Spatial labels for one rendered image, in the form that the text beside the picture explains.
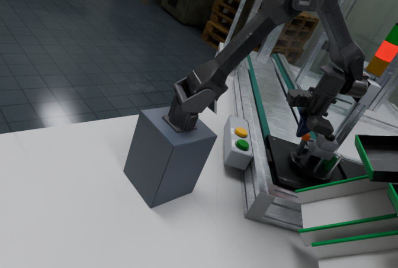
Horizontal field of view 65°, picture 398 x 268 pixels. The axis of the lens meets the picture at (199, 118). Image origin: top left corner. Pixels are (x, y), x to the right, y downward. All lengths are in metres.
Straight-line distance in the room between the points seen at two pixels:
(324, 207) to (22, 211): 0.66
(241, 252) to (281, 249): 0.12
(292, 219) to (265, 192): 0.12
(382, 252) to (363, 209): 0.10
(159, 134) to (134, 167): 0.15
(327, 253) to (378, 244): 0.09
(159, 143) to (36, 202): 0.29
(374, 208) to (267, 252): 0.27
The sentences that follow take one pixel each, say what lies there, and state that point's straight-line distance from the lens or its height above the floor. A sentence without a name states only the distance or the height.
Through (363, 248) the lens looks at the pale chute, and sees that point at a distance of 0.72.
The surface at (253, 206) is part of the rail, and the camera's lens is 0.87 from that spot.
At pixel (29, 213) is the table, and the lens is 0.77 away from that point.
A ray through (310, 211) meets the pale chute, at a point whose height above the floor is 1.00.
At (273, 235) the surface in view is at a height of 0.86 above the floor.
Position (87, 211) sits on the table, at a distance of 0.77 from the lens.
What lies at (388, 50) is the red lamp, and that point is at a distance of 1.11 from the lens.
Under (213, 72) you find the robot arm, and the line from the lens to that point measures 0.67.
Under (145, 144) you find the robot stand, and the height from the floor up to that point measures 1.00.
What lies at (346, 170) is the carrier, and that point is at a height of 0.97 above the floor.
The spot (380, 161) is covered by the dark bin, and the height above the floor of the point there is 1.20.
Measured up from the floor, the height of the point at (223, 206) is 0.86.
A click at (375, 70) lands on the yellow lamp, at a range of 1.12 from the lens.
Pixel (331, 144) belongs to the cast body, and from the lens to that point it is 0.97.
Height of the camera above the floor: 1.45
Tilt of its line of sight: 30 degrees down
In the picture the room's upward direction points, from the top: 22 degrees clockwise
